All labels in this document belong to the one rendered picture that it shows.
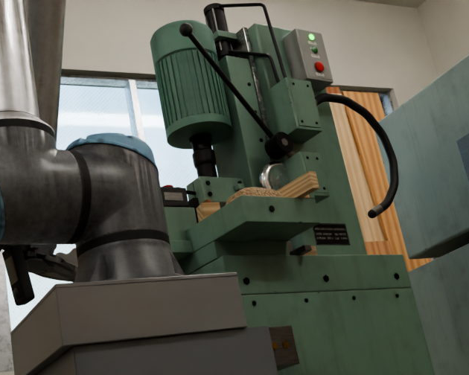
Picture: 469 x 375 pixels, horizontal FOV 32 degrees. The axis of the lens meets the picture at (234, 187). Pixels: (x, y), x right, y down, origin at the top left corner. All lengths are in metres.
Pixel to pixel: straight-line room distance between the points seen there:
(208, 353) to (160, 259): 0.18
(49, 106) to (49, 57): 0.09
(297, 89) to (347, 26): 2.49
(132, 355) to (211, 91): 1.14
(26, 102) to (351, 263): 1.00
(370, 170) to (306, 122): 1.94
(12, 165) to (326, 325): 0.94
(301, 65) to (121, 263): 1.18
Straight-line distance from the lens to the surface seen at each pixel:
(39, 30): 1.59
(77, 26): 3.88
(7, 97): 1.32
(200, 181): 2.08
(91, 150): 1.33
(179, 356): 1.17
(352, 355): 1.95
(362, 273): 2.05
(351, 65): 4.53
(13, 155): 1.25
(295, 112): 2.15
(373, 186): 4.05
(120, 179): 1.30
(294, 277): 1.90
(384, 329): 2.05
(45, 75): 1.58
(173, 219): 1.91
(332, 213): 2.21
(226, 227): 1.78
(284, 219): 1.79
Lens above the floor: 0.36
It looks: 19 degrees up
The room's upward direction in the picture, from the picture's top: 11 degrees counter-clockwise
